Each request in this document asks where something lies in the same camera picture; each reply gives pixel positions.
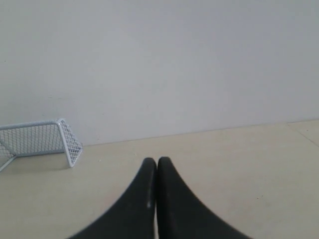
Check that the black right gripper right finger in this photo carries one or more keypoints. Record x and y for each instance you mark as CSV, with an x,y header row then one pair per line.
x,y
181,215

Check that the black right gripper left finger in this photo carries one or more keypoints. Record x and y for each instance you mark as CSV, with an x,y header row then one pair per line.
x,y
132,215

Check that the white miniature soccer goal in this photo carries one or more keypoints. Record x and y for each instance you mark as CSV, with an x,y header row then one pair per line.
x,y
38,138

